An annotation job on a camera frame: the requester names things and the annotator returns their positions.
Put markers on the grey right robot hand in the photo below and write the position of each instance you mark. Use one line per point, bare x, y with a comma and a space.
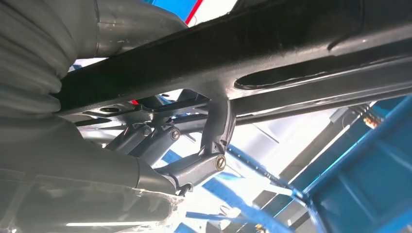
64, 160

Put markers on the blue metal shelf rack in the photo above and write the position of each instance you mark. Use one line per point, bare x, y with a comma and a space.
370, 193

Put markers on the white car with red stripe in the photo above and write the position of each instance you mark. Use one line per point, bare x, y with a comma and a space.
219, 8

